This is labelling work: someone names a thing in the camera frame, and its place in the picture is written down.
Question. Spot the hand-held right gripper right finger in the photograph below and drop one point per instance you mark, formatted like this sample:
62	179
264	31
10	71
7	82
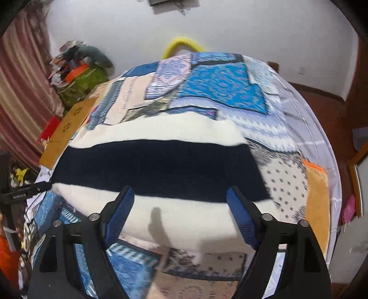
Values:
241	218

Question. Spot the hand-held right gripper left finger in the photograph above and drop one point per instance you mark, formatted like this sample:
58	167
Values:
120	214

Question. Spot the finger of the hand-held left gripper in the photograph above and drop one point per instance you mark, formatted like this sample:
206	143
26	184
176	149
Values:
41	187

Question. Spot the white navy striped sweater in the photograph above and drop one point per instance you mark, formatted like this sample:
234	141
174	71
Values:
161	161

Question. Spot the yellow toy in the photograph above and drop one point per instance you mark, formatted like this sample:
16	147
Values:
20	174

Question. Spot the black white patterned cloth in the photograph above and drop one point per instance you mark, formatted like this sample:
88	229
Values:
28	233

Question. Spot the red box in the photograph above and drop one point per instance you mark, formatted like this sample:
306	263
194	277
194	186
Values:
50	128

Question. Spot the brown cardboard box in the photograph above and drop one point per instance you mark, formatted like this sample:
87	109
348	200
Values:
69	126

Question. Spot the striped pink curtain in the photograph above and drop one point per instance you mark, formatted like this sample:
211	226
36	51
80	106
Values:
23	86

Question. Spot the pink slipper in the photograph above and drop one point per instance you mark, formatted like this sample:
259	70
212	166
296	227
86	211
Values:
349	208

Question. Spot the green patterned bag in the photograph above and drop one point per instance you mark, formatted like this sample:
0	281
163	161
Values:
86	83

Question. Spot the grey striped bedsheet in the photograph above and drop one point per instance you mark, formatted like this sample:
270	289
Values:
310	126

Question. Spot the orange box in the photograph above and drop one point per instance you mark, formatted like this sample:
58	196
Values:
77	72

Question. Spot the pile of assorted clutter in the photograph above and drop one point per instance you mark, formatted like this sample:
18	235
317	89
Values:
61	61

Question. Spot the blue patchwork printed blanket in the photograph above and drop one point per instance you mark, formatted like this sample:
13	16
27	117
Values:
224	83

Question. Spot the grey green cloth bundle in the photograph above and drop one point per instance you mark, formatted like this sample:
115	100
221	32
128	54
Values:
95	54

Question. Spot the brown wooden door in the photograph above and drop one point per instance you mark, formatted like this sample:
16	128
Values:
355	72

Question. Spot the wooden chair frame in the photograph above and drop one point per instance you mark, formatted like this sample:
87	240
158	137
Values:
356	169

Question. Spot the dark wooden bed post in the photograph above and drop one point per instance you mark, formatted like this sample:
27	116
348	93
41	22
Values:
273	66

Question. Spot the white wall socket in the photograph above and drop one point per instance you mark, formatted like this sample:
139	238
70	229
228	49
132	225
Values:
301	70

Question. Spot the dark wall fixture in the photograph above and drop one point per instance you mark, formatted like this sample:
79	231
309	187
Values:
159	2

